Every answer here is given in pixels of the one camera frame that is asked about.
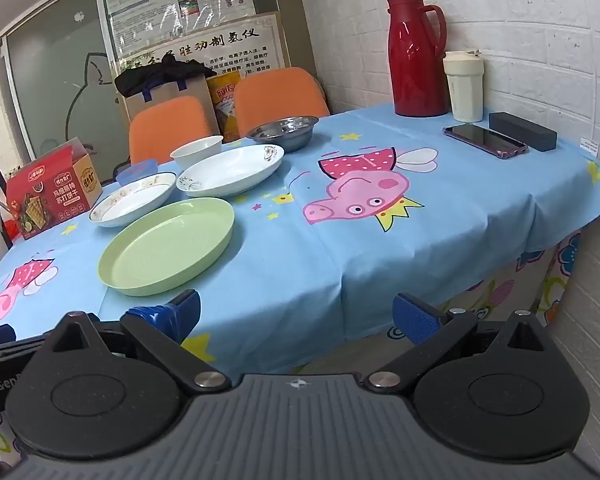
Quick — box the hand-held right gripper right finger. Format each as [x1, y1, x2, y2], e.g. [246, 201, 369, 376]
[362, 292, 556, 393]

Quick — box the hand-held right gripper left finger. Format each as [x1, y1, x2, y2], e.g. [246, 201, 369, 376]
[45, 289, 231, 396]

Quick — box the green plastic plate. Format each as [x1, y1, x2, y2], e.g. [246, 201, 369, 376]
[97, 197, 236, 297]

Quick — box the small white floral-rim plate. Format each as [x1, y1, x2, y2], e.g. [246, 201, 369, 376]
[89, 171, 178, 228]

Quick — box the large white oval plate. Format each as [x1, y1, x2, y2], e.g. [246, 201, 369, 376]
[176, 144, 286, 198]

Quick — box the stainless steel bowl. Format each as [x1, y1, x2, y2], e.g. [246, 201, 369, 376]
[245, 115, 320, 153]

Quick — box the blue cartoon pig tablecloth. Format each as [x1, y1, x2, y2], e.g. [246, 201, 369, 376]
[0, 102, 600, 376]

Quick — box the red cracker box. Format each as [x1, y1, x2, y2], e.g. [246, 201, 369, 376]
[5, 136, 104, 241]

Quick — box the blue plastic bowl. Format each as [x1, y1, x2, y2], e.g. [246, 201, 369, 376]
[116, 159, 159, 186]

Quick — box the white ceramic bowl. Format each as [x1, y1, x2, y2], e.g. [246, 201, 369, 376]
[170, 135, 224, 171]

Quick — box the orange chair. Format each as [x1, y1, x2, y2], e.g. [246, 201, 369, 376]
[232, 66, 331, 140]
[129, 96, 218, 166]

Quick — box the black rectangular box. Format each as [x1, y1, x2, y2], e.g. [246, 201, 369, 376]
[488, 111, 559, 152]

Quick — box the yellow snack bag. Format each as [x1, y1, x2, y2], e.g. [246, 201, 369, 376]
[206, 71, 243, 142]

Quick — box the brown paper bag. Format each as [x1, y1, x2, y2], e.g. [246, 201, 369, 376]
[122, 72, 218, 133]

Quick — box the cream tumbler cup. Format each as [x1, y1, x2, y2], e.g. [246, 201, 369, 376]
[442, 50, 485, 123]

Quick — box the black cloth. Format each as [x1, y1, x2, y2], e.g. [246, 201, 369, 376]
[114, 57, 212, 97]

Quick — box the red thermos jug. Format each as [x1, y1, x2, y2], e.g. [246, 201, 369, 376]
[386, 0, 451, 118]

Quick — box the frosted glass partition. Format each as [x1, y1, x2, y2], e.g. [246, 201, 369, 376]
[2, 0, 131, 161]

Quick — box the calligraphy poster board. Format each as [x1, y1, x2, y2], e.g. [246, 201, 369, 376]
[111, 11, 287, 91]

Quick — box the green-bordered wall poster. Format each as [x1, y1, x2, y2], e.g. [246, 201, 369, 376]
[99, 0, 257, 56]

